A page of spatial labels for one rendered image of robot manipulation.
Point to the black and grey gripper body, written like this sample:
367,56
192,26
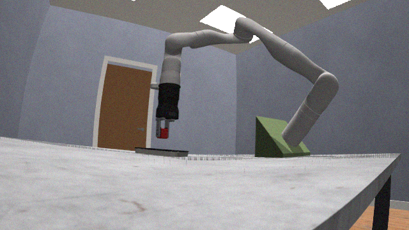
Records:
168,94

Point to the red block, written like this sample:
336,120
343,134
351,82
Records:
164,133

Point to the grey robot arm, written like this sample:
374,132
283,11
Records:
325,84

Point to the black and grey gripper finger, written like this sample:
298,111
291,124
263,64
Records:
158,128
167,124

